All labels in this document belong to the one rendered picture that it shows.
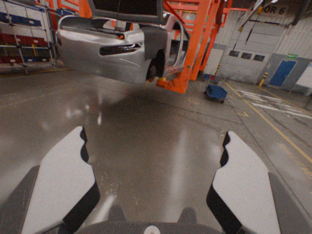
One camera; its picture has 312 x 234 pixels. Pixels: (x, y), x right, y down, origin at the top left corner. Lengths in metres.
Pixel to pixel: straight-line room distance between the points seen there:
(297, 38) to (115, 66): 13.15
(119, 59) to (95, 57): 0.33
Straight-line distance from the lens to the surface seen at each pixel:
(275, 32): 13.37
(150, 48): 2.11
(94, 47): 2.09
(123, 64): 1.96
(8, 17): 5.28
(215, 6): 4.84
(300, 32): 13.99
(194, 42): 2.77
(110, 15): 3.32
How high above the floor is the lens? 1.30
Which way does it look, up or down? 29 degrees down
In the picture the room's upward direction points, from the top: 11 degrees clockwise
